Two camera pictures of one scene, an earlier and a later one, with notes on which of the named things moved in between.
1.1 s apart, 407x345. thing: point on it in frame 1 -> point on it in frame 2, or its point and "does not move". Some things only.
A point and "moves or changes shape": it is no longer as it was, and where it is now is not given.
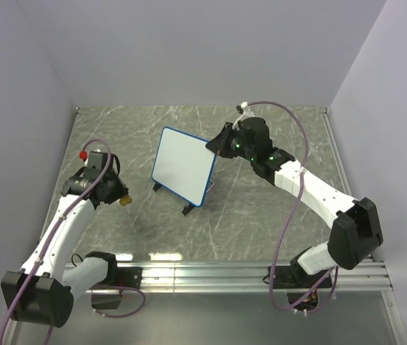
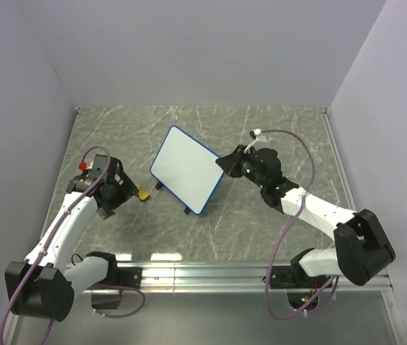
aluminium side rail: x=341 y=169 does not move
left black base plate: x=123 y=276 does not move
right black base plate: x=290 y=277 does not move
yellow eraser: x=125 y=200 moves or changes shape
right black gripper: x=219 y=145 -> x=231 y=164
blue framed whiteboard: x=184 y=164 moves or changes shape
